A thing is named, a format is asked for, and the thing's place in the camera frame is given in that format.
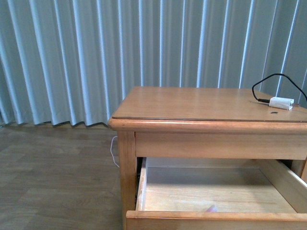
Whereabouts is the wooden drawer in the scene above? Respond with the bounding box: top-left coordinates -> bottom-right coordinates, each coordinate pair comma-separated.
126,158 -> 307,230

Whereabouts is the pink marker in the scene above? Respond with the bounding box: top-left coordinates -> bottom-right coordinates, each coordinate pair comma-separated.
205,205 -> 217,212

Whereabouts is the wooden nightstand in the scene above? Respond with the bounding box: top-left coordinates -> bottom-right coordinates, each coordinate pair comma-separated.
108,87 -> 307,230

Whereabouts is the white usb charger plug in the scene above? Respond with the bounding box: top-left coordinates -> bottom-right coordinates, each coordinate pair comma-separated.
269,97 -> 294,110

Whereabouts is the white cable behind nightstand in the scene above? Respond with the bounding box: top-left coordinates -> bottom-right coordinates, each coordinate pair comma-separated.
110,136 -> 120,168

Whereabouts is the black usb cable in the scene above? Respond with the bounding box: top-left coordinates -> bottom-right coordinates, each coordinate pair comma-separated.
251,73 -> 307,104

